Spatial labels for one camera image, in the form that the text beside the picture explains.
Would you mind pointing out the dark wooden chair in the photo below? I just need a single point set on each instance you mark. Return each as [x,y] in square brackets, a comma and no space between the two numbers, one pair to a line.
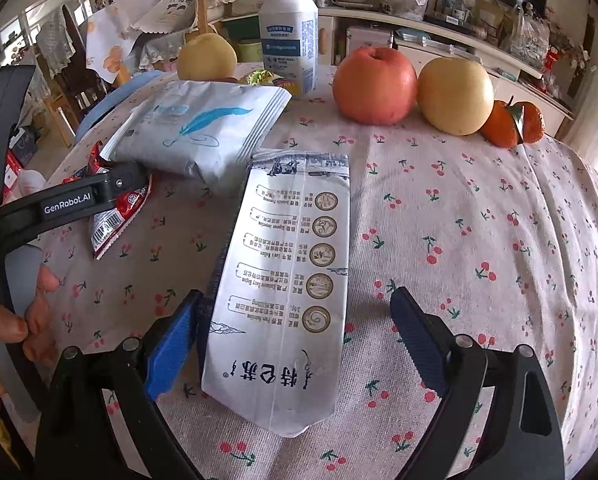
[76,90]

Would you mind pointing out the white orange print tablecloth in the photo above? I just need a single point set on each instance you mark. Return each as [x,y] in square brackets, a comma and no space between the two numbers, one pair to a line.
[104,45]

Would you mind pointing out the light green bin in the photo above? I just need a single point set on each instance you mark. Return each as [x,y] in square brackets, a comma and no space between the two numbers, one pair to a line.
[249,51]

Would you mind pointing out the orange tangerine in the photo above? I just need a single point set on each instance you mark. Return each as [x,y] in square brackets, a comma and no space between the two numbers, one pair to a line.
[533,122]

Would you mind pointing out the small yellow pear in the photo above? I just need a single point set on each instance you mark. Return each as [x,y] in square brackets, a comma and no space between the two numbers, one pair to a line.
[206,57]

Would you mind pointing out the large yellow pear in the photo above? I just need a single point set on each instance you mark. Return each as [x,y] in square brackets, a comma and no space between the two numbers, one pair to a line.
[454,95]

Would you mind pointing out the white and blue milk carton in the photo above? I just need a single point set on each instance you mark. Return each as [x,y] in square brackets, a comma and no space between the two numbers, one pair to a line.
[279,285]

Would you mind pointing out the cherry print tablecloth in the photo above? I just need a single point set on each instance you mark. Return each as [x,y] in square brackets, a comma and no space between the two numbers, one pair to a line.
[429,310]

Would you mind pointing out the white tissue packet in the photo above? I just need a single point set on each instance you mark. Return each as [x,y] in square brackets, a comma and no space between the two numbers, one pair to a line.
[194,130]

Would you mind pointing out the tangerine with green leaf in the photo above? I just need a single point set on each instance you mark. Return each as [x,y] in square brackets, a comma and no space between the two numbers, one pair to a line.
[499,125]

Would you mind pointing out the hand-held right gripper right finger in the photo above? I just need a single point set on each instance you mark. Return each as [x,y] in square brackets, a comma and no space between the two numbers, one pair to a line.
[416,345]

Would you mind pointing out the white television cabinet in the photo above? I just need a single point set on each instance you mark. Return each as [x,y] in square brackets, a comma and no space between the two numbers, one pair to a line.
[359,11]

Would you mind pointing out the person's left hand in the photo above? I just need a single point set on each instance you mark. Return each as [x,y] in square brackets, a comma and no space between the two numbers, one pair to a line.
[1,320]

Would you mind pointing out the red apple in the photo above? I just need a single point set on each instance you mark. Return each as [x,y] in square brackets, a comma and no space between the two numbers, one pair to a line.
[374,87]

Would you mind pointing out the white plastic bottle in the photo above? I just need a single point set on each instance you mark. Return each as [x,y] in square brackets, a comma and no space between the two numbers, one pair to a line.
[286,35]

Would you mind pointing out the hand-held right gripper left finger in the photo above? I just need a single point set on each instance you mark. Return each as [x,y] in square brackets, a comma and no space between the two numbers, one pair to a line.
[171,345]

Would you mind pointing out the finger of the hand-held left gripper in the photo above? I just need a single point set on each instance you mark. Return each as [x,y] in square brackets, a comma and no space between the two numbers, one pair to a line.
[69,205]
[9,110]

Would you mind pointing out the red snack packet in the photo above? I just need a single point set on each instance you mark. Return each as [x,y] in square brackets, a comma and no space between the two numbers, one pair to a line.
[114,225]

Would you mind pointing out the yellow candy wrapper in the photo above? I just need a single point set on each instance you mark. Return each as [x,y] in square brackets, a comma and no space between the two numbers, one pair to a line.
[261,78]

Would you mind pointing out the pink storage box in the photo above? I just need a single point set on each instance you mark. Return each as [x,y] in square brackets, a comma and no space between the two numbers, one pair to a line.
[369,40]

